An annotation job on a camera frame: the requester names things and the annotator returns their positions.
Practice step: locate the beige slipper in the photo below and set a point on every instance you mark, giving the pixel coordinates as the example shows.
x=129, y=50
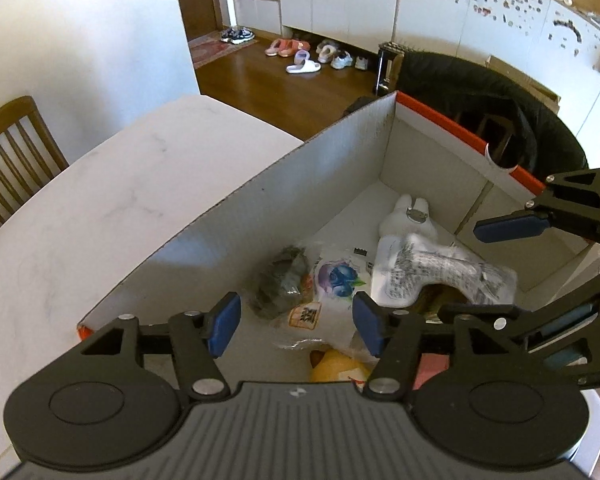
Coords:
x=325, y=51

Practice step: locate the black stool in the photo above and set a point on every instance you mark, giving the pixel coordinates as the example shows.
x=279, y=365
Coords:
x=387, y=67

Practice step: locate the white cabinet with magnets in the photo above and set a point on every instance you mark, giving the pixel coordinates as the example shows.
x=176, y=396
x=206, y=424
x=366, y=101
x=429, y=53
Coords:
x=505, y=5

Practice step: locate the black white sneakers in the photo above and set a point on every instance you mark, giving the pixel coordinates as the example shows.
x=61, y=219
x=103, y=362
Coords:
x=237, y=35

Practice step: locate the brown wooden chair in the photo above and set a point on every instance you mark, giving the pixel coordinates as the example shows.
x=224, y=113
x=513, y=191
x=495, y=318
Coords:
x=15, y=160

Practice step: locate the pink slipper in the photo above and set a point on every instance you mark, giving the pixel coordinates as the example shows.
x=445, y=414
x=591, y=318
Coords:
x=294, y=46
x=275, y=47

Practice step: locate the white marble desktop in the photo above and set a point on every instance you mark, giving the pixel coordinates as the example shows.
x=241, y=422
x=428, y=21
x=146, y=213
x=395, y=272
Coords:
x=105, y=210

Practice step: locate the white slide sandal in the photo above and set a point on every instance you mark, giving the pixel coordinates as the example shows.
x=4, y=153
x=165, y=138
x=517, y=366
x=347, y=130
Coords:
x=304, y=66

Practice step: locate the black jacket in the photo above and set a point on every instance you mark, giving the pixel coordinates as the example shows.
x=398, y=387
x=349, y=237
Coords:
x=480, y=95

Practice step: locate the red cardboard shoe box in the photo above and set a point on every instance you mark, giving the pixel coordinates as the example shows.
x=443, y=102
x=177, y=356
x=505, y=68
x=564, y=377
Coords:
x=280, y=185

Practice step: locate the white plush rabbit toy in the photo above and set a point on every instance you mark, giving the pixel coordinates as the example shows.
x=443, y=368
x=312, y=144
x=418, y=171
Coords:
x=410, y=217

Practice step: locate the patterned door rug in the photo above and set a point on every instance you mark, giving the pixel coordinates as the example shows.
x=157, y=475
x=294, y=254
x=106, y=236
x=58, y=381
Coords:
x=212, y=52

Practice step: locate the white sneaker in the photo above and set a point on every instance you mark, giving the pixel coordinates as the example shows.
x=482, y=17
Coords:
x=362, y=63
x=341, y=60

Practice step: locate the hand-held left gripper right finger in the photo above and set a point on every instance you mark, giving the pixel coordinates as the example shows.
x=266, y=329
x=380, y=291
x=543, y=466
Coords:
x=367, y=324

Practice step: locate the printed clear plastic packet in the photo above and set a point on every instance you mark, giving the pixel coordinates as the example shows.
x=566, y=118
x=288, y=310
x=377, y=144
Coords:
x=440, y=267

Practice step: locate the blueberry print snack packet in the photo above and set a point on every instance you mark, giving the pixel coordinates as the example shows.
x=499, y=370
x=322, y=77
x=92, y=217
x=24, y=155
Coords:
x=330, y=285

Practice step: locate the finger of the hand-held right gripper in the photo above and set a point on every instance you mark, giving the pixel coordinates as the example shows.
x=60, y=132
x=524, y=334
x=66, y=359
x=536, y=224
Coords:
x=510, y=227
x=530, y=332

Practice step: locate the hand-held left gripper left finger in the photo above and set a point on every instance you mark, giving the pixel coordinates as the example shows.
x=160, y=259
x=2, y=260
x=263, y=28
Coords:
x=225, y=322

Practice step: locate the flat cardboard sheet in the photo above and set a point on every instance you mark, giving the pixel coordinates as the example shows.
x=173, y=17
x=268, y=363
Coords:
x=530, y=85

